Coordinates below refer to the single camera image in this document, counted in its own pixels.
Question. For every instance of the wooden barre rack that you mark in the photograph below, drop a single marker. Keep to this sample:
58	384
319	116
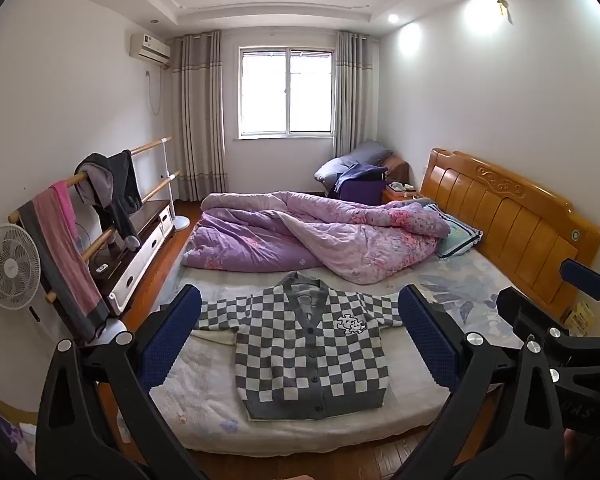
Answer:
150	146

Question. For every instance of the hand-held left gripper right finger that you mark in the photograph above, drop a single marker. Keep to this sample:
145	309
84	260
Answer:
425	330

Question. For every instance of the yellow hanging wall ornament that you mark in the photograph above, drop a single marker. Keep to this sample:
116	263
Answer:
503	7

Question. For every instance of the white standing fan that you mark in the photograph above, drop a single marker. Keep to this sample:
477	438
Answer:
10	265

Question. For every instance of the pink grey towel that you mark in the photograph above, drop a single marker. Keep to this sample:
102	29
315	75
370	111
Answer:
65	260

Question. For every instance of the floral bed sheet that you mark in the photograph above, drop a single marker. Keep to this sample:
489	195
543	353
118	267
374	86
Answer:
460	290

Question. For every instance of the wooden bed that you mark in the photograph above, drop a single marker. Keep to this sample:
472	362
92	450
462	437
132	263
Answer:
510	220

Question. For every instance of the white air conditioner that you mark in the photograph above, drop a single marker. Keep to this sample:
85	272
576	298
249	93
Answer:
150	49

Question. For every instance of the blue green pillow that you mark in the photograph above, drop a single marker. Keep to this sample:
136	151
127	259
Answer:
460	237

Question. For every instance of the white dark media cabinet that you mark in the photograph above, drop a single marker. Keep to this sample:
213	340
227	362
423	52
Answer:
140	255

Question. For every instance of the purple storage box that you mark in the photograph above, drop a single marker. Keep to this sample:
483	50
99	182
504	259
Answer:
360	191

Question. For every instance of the tissue box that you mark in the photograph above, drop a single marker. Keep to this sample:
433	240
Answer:
402	186

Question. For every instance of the dark hanging jacket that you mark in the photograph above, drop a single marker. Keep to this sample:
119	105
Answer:
125	185

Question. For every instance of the purple floral quilt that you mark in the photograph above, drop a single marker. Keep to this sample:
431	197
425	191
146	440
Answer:
300	230

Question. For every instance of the grey striped curtain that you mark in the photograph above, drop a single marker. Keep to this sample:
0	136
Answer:
352	100
200	120

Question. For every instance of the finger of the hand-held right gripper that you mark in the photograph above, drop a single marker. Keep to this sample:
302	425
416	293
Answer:
525	315
585	275

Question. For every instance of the grey white checkered cardigan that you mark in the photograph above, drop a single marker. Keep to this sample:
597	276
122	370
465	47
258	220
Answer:
300	350

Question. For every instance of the window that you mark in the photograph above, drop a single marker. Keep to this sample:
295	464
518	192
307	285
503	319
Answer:
285	92

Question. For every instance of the floral cloth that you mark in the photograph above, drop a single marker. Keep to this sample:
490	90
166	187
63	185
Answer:
10	437

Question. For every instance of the brown chair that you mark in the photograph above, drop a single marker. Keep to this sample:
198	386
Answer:
397	166

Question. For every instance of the lit ceiling light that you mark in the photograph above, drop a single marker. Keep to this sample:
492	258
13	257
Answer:
392	18

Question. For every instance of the white remote control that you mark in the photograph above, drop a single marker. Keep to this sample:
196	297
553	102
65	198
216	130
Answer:
101	269

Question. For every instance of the yellow box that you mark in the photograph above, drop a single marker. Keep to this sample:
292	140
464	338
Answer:
580	319

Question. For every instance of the cardboard box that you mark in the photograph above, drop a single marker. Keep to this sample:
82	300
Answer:
10	405

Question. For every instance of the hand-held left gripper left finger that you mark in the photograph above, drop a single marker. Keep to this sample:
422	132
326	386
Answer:
172	330

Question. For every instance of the wooden nightstand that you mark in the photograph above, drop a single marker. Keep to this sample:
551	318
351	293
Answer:
392	196

